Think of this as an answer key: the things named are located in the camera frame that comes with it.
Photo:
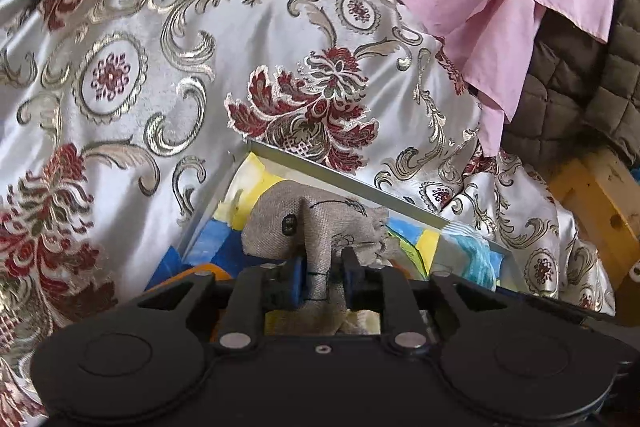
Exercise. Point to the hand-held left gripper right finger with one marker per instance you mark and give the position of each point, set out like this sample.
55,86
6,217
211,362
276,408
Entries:
352,282

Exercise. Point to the wooden furniture frame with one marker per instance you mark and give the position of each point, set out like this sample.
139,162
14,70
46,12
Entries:
595,197

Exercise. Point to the floral satin blanket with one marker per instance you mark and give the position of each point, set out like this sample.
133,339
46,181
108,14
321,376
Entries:
125,132

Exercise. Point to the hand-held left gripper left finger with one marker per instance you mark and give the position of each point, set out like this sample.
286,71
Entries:
295,287

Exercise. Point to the brown quilted jacket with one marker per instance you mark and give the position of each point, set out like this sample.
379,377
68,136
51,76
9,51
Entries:
575,97

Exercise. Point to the metal tray with cartoon painting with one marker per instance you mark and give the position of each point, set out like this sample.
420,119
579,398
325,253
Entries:
320,164

